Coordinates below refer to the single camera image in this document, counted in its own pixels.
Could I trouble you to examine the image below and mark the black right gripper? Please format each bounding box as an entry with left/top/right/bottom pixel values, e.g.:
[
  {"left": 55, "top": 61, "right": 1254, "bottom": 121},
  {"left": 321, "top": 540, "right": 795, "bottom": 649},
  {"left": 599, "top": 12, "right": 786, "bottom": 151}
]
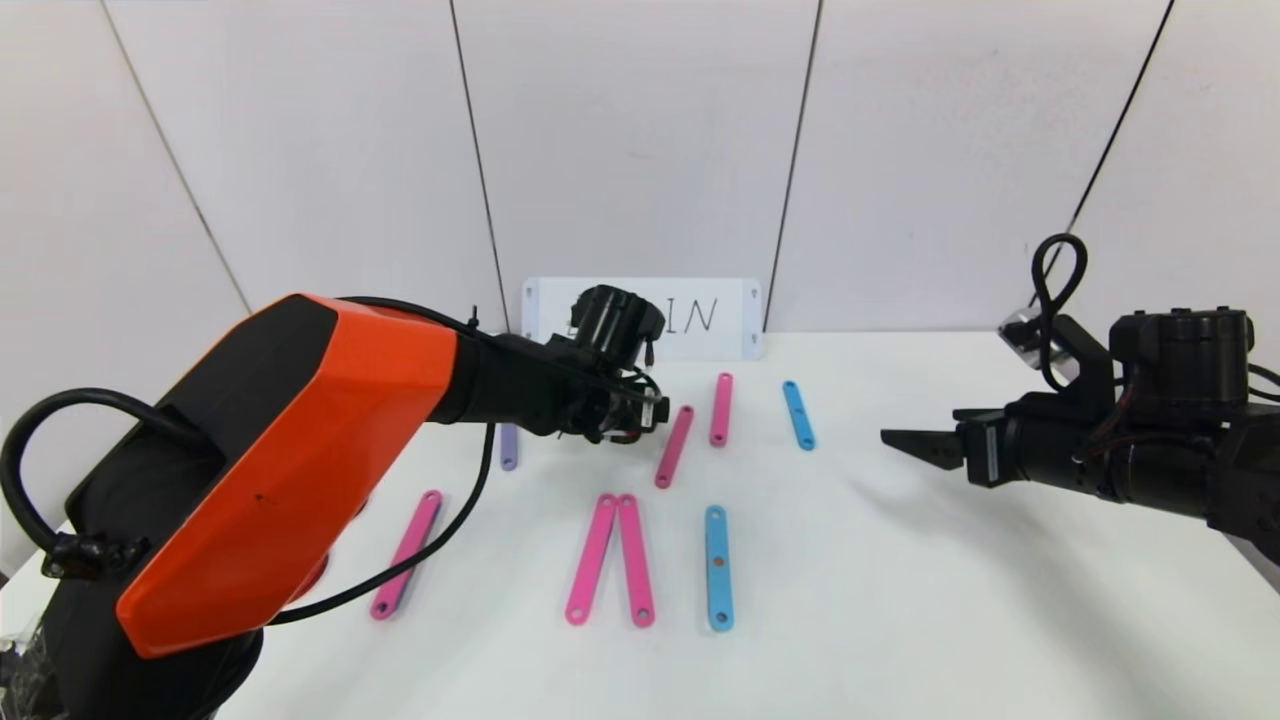
[{"left": 880, "top": 392, "right": 1117, "bottom": 503}]

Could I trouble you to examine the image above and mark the white BRAIN sign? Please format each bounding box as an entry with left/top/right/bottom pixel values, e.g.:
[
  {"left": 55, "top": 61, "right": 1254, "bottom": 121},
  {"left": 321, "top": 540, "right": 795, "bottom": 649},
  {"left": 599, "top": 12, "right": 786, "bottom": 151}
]
[{"left": 522, "top": 277, "right": 764, "bottom": 362}]

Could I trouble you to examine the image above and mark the short blue flat bar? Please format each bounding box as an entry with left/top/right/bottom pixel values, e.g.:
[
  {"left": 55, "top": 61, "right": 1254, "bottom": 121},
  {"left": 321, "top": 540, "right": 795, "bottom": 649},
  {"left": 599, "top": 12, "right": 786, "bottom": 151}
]
[{"left": 783, "top": 380, "right": 816, "bottom": 452}]

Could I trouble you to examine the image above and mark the light blue three-hole bar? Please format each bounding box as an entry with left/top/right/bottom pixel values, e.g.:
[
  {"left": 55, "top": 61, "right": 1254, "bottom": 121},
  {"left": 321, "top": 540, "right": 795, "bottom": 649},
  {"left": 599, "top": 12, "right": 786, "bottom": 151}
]
[{"left": 705, "top": 505, "right": 736, "bottom": 633}]

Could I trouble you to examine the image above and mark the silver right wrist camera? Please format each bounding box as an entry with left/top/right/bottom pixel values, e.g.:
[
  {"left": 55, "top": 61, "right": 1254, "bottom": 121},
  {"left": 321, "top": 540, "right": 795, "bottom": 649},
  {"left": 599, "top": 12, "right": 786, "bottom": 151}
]
[{"left": 998, "top": 308, "right": 1076, "bottom": 386}]

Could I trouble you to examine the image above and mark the black looped cable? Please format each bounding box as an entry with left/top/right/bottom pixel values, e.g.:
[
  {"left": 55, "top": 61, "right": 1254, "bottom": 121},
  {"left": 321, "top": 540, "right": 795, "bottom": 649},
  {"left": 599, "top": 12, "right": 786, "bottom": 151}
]
[{"left": 1030, "top": 233, "right": 1089, "bottom": 393}]

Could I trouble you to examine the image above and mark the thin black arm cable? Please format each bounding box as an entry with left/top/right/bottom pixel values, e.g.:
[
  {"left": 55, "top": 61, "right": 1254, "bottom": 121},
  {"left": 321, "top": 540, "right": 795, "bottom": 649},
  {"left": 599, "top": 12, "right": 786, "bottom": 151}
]
[{"left": 268, "top": 420, "right": 499, "bottom": 626}]

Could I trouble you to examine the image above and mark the thick black cable loop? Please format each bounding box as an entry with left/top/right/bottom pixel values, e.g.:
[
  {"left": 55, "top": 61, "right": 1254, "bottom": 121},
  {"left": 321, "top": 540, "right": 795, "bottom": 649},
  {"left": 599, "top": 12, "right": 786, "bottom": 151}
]
[{"left": 0, "top": 388, "right": 206, "bottom": 581}]

